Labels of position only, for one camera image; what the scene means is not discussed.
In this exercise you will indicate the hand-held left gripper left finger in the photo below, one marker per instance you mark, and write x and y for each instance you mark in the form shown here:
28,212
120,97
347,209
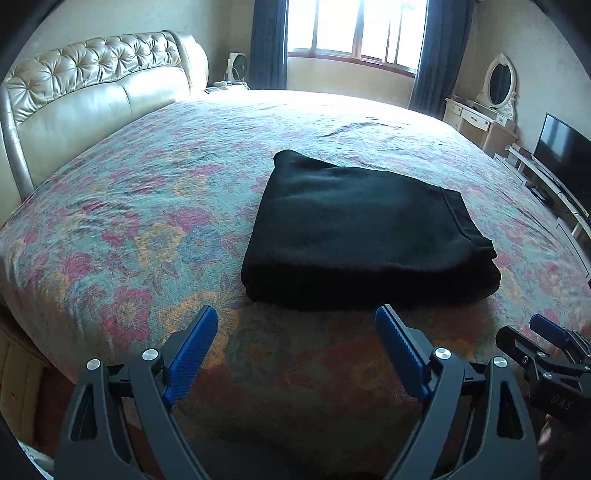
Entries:
191,355

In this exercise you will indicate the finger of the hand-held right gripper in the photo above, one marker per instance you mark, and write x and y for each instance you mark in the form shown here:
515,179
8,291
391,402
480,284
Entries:
517,344
549,328

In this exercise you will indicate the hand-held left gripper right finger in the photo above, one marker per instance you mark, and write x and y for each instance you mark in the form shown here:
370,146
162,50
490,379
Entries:
400,353

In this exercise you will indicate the black pants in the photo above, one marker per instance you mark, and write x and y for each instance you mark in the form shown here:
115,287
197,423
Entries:
360,230

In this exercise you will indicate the person's right hand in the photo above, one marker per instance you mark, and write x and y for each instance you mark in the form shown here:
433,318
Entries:
550,438

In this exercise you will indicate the white television stand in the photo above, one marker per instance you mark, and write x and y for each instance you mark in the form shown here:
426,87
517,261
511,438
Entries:
540,180

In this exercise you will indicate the floral bedspread bed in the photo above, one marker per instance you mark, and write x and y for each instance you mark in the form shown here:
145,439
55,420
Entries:
138,207

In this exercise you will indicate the wooden bed base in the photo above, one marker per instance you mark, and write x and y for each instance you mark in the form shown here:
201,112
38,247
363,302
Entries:
21,392

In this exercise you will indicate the black television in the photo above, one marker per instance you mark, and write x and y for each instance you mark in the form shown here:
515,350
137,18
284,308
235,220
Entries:
565,152

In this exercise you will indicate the cream dressing table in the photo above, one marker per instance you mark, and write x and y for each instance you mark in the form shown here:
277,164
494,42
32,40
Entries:
475,120

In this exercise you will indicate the white oval framed mirror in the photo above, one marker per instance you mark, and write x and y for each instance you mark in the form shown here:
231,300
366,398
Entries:
499,85

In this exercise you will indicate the white power strip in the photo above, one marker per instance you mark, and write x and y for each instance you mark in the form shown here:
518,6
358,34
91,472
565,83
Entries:
224,87

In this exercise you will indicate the cream tufted leather headboard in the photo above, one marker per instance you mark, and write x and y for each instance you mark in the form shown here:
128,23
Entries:
83,106

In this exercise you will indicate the white fan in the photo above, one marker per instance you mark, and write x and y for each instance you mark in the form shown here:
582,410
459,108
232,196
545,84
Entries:
238,69

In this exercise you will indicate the dark blue curtain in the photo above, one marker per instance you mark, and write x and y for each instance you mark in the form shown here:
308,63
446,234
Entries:
438,55
268,44

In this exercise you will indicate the window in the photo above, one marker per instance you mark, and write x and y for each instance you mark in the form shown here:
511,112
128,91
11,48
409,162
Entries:
355,27

